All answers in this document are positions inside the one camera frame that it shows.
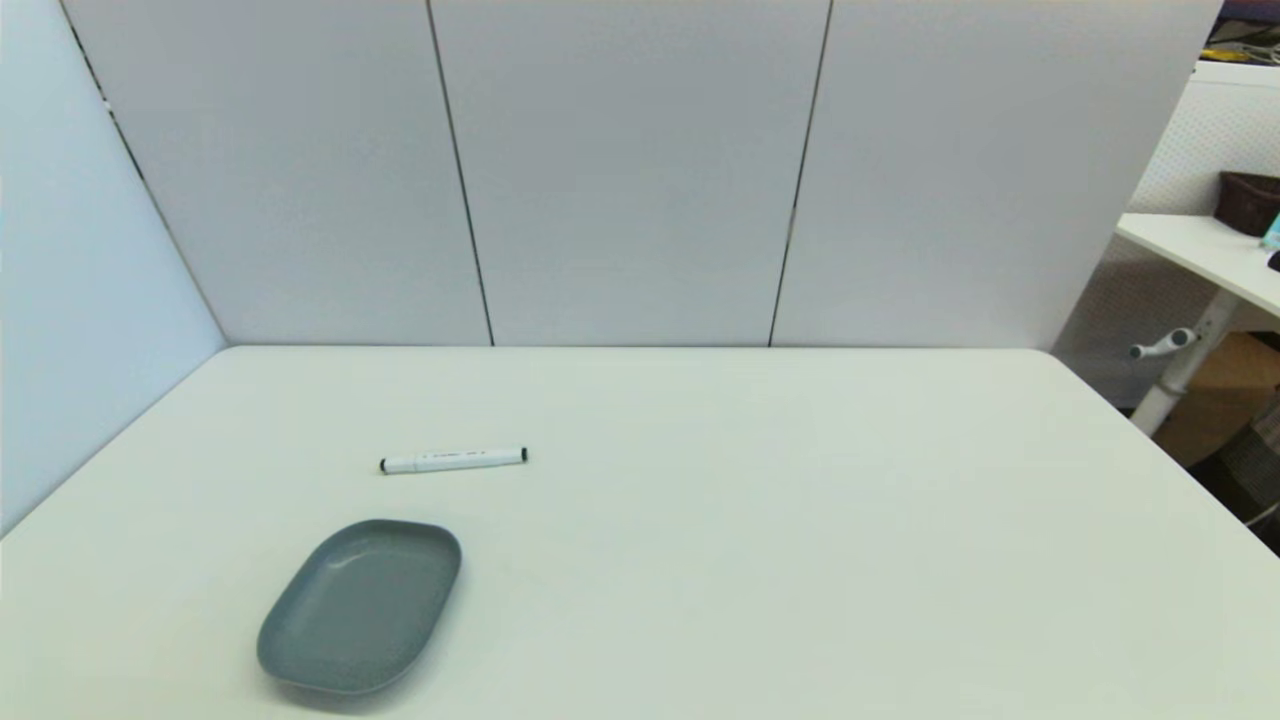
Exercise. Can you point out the yellow and black clutter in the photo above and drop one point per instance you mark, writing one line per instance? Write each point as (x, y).
(1245, 45)

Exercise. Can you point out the grey-blue oval plate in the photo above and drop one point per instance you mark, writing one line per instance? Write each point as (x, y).
(360, 605)

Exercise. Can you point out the white marker with black caps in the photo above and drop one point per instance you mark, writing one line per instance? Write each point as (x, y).
(455, 460)

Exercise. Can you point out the teal small item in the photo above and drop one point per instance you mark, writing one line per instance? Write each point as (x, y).
(1273, 232)

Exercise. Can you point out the white side table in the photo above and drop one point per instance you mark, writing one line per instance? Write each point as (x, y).
(1215, 250)

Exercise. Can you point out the white table leg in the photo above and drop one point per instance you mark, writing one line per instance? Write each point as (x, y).
(1185, 370)

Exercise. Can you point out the dark woven basket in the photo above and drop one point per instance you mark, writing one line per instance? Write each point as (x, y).
(1248, 203)

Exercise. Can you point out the brown cardboard box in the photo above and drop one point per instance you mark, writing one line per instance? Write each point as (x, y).
(1225, 395)

